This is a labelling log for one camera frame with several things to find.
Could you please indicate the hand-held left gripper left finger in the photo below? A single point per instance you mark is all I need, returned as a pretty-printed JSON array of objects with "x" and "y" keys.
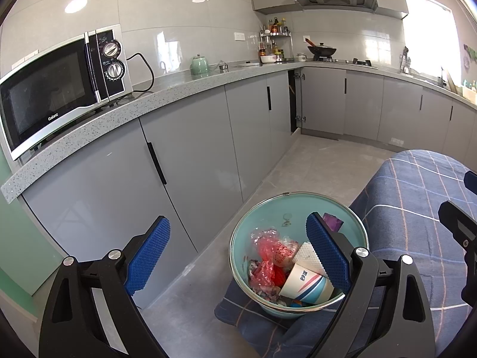
[{"x": 147, "y": 257}]

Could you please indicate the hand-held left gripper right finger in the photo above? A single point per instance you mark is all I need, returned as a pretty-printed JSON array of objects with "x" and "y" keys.
[{"x": 328, "y": 253}]

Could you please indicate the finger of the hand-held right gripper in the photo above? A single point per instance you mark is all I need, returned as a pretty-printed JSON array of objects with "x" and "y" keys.
[
  {"x": 472, "y": 182},
  {"x": 460, "y": 223}
]

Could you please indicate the white foam block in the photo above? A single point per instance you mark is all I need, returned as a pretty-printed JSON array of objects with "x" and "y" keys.
[{"x": 307, "y": 255}]

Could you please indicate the purple wrapper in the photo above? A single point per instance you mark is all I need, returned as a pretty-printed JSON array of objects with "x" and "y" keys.
[{"x": 332, "y": 222}]

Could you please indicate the white striped paper cup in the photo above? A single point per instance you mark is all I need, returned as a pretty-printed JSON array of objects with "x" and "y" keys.
[{"x": 305, "y": 283}]

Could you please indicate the pink tinsel wrapper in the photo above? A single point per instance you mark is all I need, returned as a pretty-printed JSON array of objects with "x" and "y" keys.
[{"x": 266, "y": 272}]

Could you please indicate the teal trash bin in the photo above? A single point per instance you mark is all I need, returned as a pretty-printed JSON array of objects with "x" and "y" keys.
[{"x": 272, "y": 212}]

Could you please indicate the blue plaid tablecloth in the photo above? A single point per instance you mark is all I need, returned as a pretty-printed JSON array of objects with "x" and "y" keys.
[{"x": 402, "y": 201}]

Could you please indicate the wooden cutting board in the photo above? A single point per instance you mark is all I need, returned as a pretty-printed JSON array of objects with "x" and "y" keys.
[{"x": 452, "y": 81}]

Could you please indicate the metal faucet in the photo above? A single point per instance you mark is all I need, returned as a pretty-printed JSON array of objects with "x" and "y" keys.
[{"x": 443, "y": 78}]

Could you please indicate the grey kitchen counter cabinets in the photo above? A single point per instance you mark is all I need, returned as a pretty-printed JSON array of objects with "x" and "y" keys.
[{"x": 193, "y": 149}]

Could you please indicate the knife holder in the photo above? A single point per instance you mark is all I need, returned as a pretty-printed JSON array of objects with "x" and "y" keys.
[{"x": 405, "y": 61}]

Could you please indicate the large window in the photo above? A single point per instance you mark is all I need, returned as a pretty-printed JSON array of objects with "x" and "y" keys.
[{"x": 428, "y": 33}]

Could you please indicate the black gas stove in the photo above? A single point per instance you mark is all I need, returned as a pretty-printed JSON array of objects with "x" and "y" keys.
[{"x": 357, "y": 62}]

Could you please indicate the silver black microwave oven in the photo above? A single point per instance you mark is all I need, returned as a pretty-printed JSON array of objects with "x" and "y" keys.
[{"x": 44, "y": 93}]

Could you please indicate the green teapot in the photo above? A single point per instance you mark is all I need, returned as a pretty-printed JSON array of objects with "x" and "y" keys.
[{"x": 199, "y": 65}]

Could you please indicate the black wok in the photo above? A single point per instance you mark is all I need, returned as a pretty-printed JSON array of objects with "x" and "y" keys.
[{"x": 322, "y": 50}]

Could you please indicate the white bowl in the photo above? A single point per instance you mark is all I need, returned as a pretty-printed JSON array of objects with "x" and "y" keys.
[{"x": 268, "y": 59}]

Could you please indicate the small metal cup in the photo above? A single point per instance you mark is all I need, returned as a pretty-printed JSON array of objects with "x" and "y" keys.
[{"x": 223, "y": 67}]

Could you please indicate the flat white board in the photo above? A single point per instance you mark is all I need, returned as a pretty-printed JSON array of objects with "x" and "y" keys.
[{"x": 248, "y": 64}]

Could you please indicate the metal spice rack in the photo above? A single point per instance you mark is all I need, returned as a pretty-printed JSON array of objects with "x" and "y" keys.
[{"x": 274, "y": 41}]

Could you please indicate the wall hooks with cloths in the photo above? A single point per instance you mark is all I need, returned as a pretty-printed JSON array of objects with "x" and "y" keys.
[{"x": 471, "y": 53}]

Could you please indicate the white wall switch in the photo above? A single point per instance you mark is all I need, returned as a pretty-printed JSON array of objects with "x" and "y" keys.
[{"x": 239, "y": 36}]

